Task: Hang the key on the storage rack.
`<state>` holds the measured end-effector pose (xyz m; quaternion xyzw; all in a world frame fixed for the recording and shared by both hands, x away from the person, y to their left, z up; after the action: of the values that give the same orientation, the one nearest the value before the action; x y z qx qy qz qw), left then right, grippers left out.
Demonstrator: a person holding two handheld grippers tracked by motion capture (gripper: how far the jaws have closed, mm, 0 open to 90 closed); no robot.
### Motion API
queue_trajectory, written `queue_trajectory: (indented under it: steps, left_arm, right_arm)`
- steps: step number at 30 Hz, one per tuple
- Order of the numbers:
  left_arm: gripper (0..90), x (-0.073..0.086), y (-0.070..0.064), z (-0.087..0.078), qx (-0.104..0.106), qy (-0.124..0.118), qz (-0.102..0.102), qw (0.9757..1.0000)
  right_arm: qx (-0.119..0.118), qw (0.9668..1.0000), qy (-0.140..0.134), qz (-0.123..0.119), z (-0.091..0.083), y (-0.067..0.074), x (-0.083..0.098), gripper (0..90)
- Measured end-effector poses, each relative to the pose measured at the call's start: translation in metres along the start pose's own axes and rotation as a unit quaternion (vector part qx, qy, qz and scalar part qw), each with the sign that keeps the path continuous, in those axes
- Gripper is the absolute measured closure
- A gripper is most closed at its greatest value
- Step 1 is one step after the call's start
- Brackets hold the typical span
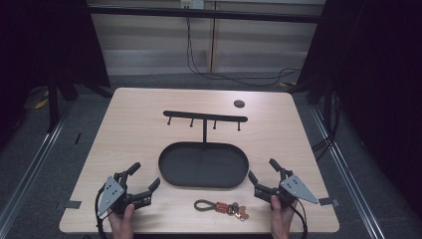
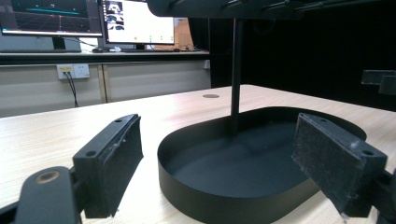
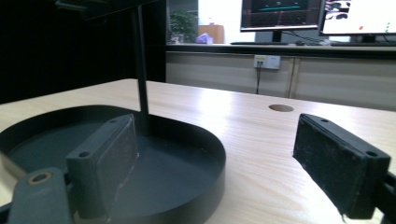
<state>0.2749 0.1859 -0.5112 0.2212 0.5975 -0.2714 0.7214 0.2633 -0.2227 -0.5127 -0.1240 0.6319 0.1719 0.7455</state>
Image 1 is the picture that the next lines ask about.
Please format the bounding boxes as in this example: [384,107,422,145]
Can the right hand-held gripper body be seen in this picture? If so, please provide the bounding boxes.
[254,168,319,209]

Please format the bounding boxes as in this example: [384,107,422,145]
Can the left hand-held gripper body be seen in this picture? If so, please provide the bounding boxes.
[96,170,153,217]

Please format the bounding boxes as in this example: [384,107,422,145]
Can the keychain with green loop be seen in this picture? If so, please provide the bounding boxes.
[193,198,251,223]

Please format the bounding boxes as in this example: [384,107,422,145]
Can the black key rack with tray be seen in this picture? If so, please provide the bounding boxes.
[157,110,250,190]

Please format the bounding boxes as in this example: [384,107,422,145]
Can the person's left hand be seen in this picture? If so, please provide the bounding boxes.
[106,203,136,239]

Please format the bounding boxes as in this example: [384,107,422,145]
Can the person's right hand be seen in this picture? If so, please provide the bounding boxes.
[270,194,297,239]

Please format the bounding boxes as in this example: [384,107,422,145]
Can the grey tape piece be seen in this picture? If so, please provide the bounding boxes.
[317,196,340,207]
[63,199,83,210]

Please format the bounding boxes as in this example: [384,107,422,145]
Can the black metal stand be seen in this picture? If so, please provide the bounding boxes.
[47,73,62,133]

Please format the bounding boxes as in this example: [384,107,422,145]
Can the dark curtain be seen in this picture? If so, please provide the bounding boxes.
[294,0,422,217]
[0,0,111,148]

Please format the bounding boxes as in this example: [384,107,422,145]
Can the black horizontal bar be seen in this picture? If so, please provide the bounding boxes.
[87,5,323,25]

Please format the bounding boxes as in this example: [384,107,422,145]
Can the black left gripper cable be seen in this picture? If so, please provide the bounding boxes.
[95,184,109,239]

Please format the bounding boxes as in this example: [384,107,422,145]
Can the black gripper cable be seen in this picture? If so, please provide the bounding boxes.
[95,184,109,239]
[290,198,310,239]

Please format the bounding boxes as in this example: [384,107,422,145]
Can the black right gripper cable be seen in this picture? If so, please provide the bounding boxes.
[290,198,310,239]

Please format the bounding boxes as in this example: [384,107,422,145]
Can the metal floor rail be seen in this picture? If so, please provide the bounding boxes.
[0,99,75,231]
[310,105,386,239]

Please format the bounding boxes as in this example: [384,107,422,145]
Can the black floor cables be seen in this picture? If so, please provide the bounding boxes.
[311,92,343,161]

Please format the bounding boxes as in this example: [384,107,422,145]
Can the black wall cable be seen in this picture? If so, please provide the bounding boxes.
[185,16,302,89]

